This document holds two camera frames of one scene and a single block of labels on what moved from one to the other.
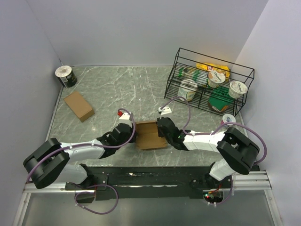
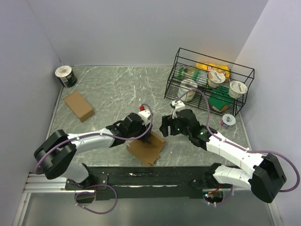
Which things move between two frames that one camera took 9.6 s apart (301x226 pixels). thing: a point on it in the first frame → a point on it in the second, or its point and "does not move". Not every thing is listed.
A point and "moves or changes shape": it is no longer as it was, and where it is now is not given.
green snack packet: (220, 97) does not move
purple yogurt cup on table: (227, 117) does not move
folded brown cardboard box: (79, 106) does not move
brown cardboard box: (147, 135) moves or changes shape
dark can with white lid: (66, 76) does not move
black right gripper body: (161, 134) → (176, 128)
